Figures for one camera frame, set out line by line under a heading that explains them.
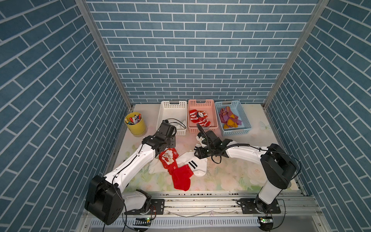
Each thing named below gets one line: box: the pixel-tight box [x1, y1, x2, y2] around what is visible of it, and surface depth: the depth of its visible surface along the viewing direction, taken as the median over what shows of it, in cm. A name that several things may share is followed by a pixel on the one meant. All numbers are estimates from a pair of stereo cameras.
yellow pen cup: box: [124, 111, 146, 136], surface depth 97 cm
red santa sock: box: [158, 147, 194, 191], surface depth 86 cm
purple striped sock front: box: [219, 106, 243, 130], surface depth 107 cm
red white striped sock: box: [189, 112, 212, 128], surface depth 110 cm
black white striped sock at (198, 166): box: [175, 150, 209, 177], surface depth 90 cm
